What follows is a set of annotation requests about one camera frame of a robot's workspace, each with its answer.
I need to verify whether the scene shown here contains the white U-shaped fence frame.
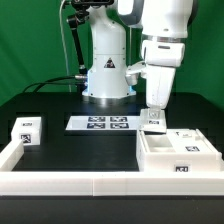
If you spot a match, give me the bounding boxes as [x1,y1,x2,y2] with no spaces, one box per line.
[0,140,224,196]

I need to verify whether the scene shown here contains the white marker base plate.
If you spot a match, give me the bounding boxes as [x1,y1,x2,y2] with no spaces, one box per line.
[66,116,139,131]

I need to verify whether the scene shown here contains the white cabinet door panel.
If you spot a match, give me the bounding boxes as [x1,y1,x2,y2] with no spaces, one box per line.
[167,129,212,153]
[139,108,167,133]

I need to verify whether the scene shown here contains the white cabinet top block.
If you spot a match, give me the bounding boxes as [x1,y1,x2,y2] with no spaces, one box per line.
[11,117,42,146]

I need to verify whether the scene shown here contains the white cabinet body box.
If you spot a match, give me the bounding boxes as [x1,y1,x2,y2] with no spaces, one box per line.
[136,129,224,172]

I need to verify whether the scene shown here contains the white hanging cable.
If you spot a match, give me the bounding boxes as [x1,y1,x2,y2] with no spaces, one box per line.
[59,0,73,94]

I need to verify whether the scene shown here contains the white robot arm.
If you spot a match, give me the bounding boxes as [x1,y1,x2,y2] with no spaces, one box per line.
[83,0,198,110]

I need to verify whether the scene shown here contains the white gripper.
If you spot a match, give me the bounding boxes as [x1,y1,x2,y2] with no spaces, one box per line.
[141,40,185,117]

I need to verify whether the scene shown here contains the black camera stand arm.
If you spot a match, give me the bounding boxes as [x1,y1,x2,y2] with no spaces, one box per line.
[66,0,115,81]

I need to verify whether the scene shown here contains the black cable bundle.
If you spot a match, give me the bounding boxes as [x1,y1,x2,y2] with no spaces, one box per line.
[22,75,88,94]

